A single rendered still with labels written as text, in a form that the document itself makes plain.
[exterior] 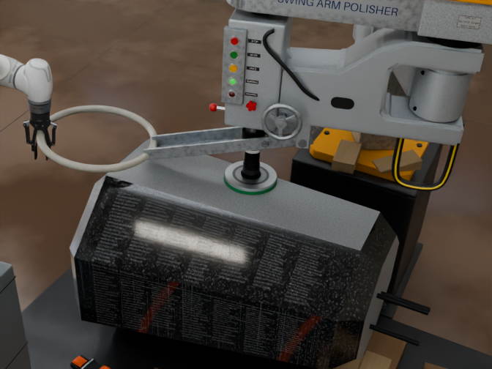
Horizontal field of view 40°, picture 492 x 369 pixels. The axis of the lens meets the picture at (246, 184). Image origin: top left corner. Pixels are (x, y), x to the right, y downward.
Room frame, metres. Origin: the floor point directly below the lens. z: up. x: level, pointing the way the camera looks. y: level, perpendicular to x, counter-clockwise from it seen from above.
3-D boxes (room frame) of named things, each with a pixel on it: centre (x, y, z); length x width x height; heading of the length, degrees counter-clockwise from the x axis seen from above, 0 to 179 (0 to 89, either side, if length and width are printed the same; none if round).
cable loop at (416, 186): (2.22, -0.67, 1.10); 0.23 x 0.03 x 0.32; 81
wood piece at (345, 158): (2.65, -0.45, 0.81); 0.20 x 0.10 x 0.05; 164
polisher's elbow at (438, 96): (2.22, -0.67, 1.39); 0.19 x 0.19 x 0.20
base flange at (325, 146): (2.86, -0.60, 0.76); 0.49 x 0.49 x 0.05; 66
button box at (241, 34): (2.21, 0.07, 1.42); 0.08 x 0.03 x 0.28; 81
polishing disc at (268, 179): (2.32, -0.02, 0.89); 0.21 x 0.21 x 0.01
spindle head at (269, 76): (2.30, -0.10, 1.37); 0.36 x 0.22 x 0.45; 81
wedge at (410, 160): (2.64, -0.68, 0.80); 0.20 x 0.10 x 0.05; 106
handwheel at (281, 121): (2.18, -0.12, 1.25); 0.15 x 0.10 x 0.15; 81
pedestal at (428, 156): (2.86, -0.60, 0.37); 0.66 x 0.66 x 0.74; 66
